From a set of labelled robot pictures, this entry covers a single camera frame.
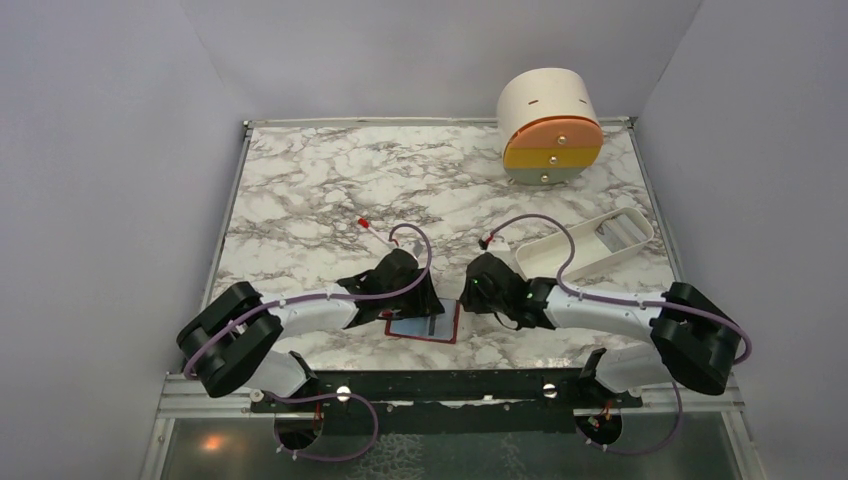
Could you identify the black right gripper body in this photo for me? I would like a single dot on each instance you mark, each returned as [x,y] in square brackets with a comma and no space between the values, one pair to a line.
[479,303]

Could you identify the red card holder wallet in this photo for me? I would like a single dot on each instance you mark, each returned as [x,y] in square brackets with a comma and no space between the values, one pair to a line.
[439,328]

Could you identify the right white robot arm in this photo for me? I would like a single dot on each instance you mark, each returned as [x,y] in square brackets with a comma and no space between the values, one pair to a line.
[682,335]

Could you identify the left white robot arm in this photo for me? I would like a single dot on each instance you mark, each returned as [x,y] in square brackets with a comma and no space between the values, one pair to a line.
[229,343]

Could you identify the credit cards in tray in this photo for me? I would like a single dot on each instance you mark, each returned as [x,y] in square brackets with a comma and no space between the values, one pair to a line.
[619,232]

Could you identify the red capped white marker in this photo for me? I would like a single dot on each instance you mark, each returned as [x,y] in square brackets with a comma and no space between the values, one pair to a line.
[379,236]

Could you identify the white plastic tray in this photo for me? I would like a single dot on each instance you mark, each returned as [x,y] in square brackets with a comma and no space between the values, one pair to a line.
[543,257]

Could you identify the round pastel drawer organizer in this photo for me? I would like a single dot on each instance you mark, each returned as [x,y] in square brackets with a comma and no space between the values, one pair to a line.
[549,130]

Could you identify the black mounting rail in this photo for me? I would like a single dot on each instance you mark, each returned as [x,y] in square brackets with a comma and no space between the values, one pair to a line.
[443,402]

